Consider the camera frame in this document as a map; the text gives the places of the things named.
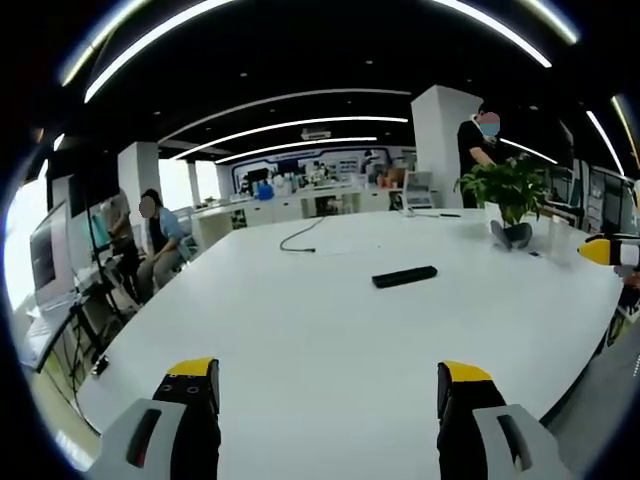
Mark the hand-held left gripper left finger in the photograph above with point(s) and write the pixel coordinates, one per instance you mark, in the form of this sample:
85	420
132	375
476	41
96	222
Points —
165	430

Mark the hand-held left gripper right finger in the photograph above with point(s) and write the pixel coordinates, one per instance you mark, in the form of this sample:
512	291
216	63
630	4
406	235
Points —
480	430

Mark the black remote control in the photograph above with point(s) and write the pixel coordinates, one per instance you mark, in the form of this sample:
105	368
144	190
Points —
404	276

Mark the small black clamp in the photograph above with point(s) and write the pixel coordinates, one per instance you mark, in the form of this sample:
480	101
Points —
100	366

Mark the dark headphones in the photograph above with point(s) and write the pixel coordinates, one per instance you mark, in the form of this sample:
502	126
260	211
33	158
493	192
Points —
511	234

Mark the green potted plant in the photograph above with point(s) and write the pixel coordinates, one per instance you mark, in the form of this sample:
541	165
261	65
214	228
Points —
505	192

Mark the black pen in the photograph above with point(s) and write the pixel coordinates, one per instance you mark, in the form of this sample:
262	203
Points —
449	215

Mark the white table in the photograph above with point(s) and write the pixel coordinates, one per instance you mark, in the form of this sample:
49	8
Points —
320	320

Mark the white office chair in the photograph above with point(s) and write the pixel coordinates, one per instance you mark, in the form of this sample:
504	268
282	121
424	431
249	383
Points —
419	190

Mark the computer monitor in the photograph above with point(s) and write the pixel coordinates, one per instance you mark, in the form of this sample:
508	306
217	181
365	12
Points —
50	260

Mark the white counter cabinet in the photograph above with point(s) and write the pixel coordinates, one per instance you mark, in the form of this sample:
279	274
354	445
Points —
300	202

